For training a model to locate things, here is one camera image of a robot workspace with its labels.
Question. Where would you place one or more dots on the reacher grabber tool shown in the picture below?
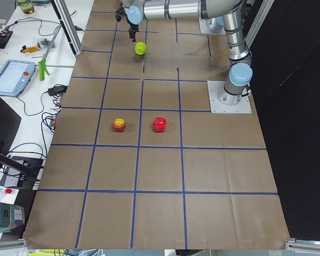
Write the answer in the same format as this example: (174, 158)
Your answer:
(42, 63)

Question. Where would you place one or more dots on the aluminium frame post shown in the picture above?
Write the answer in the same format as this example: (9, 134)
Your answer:
(67, 24)

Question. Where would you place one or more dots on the green box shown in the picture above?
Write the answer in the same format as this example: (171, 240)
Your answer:
(11, 217)

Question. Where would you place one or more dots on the black monitor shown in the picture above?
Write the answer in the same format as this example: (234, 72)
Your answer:
(22, 172)

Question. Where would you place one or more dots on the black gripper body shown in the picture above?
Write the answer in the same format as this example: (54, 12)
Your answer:
(132, 27)

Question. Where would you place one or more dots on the glass jar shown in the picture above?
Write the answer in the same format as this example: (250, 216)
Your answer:
(26, 6)

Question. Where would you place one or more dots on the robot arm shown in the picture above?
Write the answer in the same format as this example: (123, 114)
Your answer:
(220, 16)

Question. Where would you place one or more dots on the red yellow apple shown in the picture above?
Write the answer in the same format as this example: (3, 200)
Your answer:
(119, 125)

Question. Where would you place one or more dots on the green apple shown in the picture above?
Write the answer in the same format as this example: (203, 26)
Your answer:
(140, 48)

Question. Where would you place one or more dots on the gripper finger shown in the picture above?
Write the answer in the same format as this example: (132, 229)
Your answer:
(132, 34)

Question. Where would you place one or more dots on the black power adapter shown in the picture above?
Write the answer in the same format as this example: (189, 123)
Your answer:
(57, 90)

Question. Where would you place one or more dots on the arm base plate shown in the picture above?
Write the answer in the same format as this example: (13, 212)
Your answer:
(214, 26)
(223, 103)

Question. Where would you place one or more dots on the teach pendant tablet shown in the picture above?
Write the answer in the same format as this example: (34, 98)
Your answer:
(14, 77)

